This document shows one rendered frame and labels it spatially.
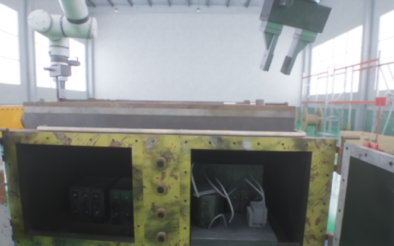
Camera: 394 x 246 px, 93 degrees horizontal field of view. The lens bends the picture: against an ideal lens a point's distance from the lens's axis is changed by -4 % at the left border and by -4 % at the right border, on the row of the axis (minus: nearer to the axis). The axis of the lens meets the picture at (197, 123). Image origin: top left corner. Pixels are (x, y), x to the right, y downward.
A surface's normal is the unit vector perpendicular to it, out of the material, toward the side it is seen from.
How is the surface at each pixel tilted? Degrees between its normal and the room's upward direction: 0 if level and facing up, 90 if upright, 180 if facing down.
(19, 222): 90
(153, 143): 90
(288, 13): 113
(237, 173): 90
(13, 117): 90
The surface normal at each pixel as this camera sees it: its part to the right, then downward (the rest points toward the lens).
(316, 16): 0.07, 0.49
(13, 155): -0.04, 0.10
